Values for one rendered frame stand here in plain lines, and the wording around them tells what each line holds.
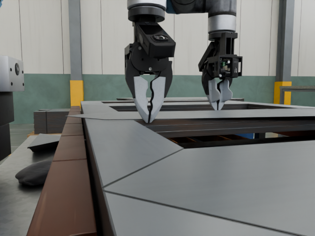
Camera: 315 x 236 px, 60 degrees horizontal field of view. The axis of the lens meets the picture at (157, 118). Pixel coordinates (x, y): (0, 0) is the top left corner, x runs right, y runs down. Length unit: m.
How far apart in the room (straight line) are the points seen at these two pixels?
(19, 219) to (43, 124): 4.47
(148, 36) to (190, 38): 7.67
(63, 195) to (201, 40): 8.05
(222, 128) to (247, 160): 0.35
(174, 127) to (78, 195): 0.34
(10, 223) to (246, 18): 8.65
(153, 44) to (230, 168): 0.27
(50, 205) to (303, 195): 0.17
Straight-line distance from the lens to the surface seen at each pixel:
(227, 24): 0.77
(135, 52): 0.51
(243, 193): 0.17
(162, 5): 0.54
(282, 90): 4.46
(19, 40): 7.99
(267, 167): 0.23
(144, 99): 0.52
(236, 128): 0.61
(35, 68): 7.83
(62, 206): 0.22
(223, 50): 0.74
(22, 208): 0.62
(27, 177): 0.73
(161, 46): 0.44
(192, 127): 0.56
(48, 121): 4.99
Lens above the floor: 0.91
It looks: 6 degrees down
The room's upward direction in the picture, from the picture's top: straight up
